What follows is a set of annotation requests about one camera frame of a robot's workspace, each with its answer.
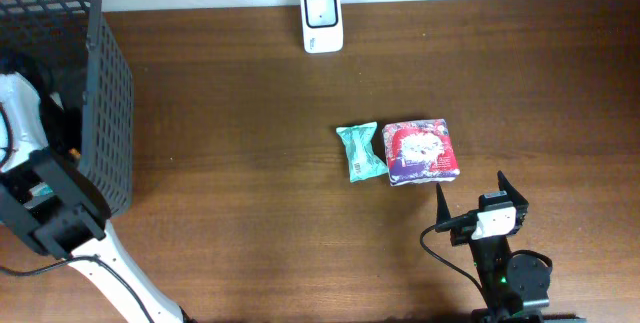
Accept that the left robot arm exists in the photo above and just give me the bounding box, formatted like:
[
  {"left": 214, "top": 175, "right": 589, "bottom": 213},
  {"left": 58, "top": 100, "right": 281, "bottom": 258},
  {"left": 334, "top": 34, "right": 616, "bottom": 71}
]
[{"left": 1, "top": 72, "right": 190, "bottom": 322}]

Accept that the left black cable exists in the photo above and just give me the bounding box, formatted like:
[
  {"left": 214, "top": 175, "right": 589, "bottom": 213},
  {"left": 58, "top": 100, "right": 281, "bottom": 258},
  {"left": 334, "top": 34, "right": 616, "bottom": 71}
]
[{"left": 0, "top": 255, "right": 156, "bottom": 323}]

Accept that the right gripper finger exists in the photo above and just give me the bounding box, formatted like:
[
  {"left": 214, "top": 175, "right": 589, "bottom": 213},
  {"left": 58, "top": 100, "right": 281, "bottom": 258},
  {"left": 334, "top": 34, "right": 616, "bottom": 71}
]
[
  {"left": 435, "top": 183, "right": 475, "bottom": 233},
  {"left": 497, "top": 170, "right": 528, "bottom": 206}
]

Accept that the right black cable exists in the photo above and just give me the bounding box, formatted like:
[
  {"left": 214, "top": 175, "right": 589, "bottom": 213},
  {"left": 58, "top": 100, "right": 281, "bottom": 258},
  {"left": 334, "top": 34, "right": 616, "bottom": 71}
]
[{"left": 419, "top": 222, "right": 486, "bottom": 299}]

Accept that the pink purple pad pack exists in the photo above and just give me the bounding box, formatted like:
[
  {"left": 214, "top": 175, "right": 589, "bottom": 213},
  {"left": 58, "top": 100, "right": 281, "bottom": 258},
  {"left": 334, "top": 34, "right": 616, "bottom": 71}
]
[{"left": 382, "top": 119, "right": 460, "bottom": 186}]

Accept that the teal snack pouch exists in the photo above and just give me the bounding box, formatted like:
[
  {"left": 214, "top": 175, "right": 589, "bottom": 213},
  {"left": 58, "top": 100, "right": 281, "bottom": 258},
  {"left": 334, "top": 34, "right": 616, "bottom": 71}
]
[{"left": 336, "top": 122, "right": 388, "bottom": 183}]

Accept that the grey plastic mesh basket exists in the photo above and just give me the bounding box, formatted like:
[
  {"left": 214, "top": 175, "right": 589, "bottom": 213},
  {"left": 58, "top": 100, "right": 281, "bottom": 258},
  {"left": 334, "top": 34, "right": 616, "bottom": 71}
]
[{"left": 1, "top": 0, "right": 134, "bottom": 215}]

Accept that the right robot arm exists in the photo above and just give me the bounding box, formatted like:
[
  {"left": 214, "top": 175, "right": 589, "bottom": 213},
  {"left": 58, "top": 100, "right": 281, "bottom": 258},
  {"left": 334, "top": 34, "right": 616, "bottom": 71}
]
[{"left": 432, "top": 172, "right": 553, "bottom": 322}]

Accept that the black cable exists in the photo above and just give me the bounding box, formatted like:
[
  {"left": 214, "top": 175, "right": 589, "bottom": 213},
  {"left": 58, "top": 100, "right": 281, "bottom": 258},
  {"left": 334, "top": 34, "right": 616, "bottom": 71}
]
[
  {"left": 0, "top": 255, "right": 156, "bottom": 323},
  {"left": 419, "top": 222, "right": 486, "bottom": 299}
]

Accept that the white barcode scanner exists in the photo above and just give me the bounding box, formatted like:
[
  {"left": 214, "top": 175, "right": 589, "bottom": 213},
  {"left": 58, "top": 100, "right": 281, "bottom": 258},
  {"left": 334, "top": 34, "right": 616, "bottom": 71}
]
[{"left": 300, "top": 0, "right": 344, "bottom": 54}]

